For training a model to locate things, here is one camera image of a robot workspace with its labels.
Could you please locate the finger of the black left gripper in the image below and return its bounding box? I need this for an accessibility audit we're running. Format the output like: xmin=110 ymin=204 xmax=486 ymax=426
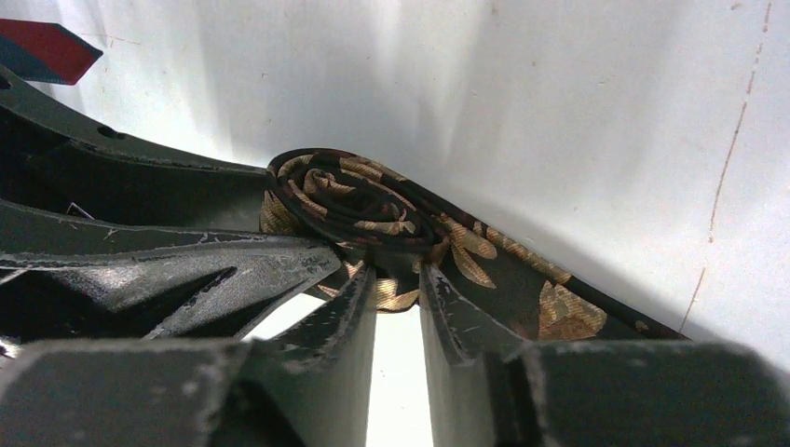
xmin=1 ymin=201 xmax=340 ymax=343
xmin=1 ymin=67 xmax=265 ymax=232

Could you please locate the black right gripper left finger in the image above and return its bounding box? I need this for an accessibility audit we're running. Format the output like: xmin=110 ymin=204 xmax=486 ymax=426
xmin=1 ymin=266 xmax=376 ymax=446

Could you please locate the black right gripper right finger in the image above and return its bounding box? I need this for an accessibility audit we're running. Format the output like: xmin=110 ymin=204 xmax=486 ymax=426
xmin=419 ymin=266 xmax=789 ymax=446

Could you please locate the dark red striped tie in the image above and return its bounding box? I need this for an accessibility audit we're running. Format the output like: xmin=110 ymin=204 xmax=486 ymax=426
xmin=1 ymin=19 xmax=103 ymax=86

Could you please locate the black gold floral tie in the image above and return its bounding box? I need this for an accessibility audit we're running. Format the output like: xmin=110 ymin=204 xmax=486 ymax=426
xmin=259 ymin=147 xmax=682 ymax=341

